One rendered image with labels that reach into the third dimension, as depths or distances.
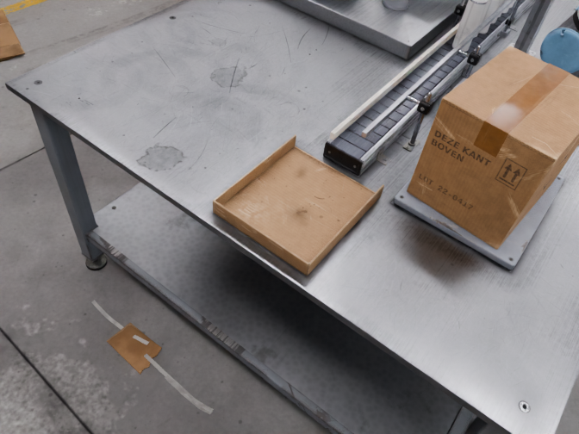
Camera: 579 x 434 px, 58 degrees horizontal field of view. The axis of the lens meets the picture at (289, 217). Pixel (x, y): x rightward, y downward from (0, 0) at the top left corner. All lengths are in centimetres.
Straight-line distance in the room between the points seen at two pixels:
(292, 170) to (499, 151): 47
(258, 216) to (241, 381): 83
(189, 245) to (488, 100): 116
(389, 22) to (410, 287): 99
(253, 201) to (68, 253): 117
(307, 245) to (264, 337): 62
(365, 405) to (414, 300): 61
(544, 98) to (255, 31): 95
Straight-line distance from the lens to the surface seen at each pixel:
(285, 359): 165
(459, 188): 116
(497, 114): 109
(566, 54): 149
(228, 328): 169
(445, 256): 118
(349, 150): 127
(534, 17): 190
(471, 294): 114
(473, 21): 171
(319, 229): 114
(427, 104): 132
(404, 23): 183
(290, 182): 123
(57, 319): 206
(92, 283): 210
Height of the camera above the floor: 171
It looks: 49 degrees down
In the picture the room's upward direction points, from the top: 8 degrees clockwise
